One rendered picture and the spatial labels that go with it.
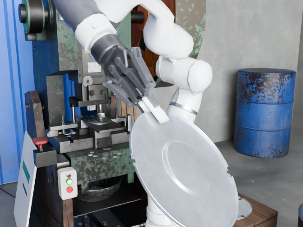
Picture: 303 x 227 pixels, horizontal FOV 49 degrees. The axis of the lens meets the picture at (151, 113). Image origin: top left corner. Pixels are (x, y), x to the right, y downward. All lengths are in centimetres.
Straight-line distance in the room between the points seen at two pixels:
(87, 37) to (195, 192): 41
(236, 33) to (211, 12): 44
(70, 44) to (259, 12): 297
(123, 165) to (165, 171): 116
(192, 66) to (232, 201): 50
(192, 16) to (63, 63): 66
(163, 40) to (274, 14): 353
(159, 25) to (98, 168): 96
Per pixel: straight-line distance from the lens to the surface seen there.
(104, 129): 165
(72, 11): 81
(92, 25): 78
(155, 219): 127
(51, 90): 200
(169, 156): 67
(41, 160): 162
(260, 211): 185
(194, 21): 169
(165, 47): 103
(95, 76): 179
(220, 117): 402
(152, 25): 100
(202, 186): 70
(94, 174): 175
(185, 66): 112
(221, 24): 388
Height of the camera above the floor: 122
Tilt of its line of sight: 13 degrees down
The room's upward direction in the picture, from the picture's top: straight up
